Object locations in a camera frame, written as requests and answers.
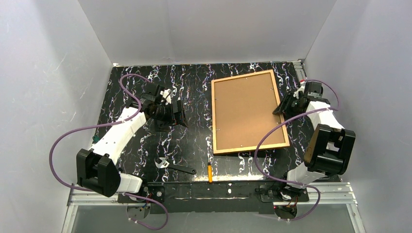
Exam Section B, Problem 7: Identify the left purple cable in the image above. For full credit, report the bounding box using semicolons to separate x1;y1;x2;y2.
49;73;169;231

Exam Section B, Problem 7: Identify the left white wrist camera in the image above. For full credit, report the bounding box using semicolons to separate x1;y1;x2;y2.
160;89;172;106

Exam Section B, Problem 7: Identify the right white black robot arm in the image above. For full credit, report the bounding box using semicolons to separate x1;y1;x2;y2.
273;81;356;189

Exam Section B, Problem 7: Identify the black adjustable wrench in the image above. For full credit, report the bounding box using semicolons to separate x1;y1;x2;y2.
155;157;197;175

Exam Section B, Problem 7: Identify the yellow handled screwdriver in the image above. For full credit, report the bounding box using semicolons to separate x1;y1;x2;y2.
207;162;213;183

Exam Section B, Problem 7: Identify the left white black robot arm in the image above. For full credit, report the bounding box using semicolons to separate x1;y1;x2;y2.
76;84;188;197

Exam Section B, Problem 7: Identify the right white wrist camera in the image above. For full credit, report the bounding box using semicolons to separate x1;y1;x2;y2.
293;81;306;99

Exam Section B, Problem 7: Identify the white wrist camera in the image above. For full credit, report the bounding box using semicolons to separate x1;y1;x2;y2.
160;89;172;106
293;81;306;99

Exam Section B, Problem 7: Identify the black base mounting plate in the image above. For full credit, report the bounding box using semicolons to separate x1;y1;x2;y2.
118;180;309;214

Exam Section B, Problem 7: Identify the green handled tool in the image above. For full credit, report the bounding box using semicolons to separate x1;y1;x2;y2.
92;135;99;144

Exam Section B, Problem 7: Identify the wooden picture frame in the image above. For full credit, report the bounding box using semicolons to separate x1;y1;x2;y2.
211;70;290;154

